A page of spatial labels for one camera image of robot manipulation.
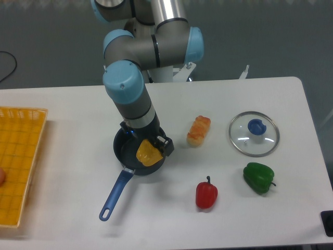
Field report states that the green bell pepper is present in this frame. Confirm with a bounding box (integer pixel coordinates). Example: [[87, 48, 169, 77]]
[[243, 162, 276, 195]]

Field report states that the dark pot with blue handle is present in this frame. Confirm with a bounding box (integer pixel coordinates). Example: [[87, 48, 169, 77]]
[[99, 129, 167, 221]]

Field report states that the glass lid with blue knob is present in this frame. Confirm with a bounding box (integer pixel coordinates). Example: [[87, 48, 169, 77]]
[[228, 111, 280, 157]]

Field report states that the yellow woven basket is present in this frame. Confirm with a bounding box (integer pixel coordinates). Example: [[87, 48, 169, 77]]
[[1, 106, 48, 228]]

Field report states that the black device at table edge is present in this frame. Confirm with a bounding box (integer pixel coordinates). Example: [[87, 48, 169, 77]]
[[321, 210, 333, 237]]

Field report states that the yellow bell pepper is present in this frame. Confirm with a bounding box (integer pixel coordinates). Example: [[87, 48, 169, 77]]
[[136, 139, 163, 167]]

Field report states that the orange bread loaf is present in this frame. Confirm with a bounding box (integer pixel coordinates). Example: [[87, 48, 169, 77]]
[[186, 116, 211, 147]]

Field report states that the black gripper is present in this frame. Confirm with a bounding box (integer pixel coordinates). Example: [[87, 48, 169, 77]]
[[120, 112, 174, 156]]

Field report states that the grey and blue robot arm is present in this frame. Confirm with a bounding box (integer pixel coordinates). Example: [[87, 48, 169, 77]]
[[91, 1, 204, 155]]

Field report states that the red bell pepper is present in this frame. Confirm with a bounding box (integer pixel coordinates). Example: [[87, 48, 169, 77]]
[[196, 176, 218, 209]]

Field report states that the black cable on floor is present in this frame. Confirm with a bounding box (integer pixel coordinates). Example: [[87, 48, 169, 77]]
[[0, 51, 18, 83]]

